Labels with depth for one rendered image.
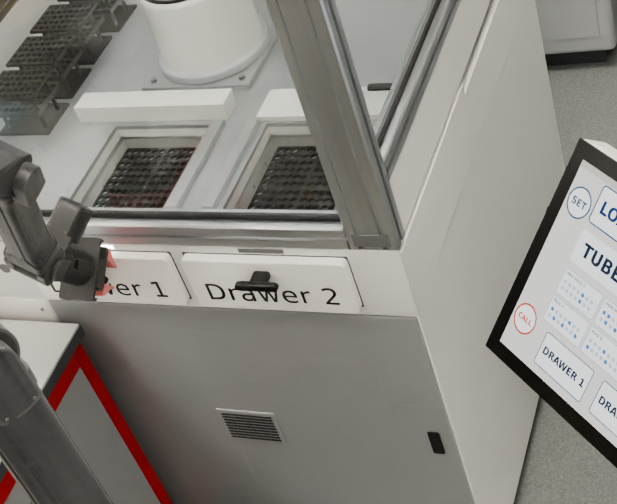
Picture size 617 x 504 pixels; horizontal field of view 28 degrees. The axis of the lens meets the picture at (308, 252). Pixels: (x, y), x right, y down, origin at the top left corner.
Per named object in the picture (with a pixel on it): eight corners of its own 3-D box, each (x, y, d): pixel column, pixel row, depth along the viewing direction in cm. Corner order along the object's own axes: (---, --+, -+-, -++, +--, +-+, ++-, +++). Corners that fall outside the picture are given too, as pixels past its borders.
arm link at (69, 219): (-1, 256, 185) (51, 282, 185) (33, 185, 185) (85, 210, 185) (24, 257, 197) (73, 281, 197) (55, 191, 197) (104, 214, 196)
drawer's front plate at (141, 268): (187, 305, 213) (165, 259, 206) (45, 299, 224) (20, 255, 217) (191, 298, 214) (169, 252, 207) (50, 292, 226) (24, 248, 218)
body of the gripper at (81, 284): (106, 239, 203) (81, 231, 196) (98, 302, 201) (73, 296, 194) (72, 238, 205) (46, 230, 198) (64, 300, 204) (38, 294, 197)
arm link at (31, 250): (-64, 156, 148) (18, 196, 147) (-39, 116, 150) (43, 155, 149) (-3, 266, 189) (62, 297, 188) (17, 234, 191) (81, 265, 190)
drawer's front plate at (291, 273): (360, 314, 200) (343, 265, 193) (200, 306, 212) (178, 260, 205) (363, 306, 201) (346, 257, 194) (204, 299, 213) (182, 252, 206)
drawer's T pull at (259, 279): (277, 293, 197) (275, 287, 196) (235, 291, 200) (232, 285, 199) (285, 276, 199) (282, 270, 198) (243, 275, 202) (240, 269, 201)
